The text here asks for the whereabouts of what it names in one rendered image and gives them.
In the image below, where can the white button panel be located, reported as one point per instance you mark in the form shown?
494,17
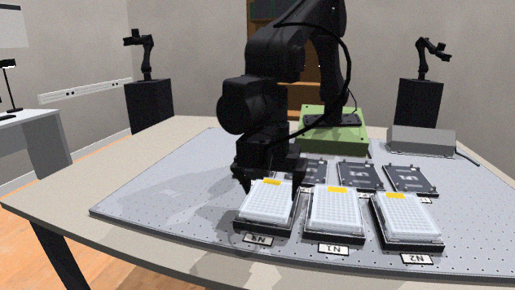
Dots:
418,141

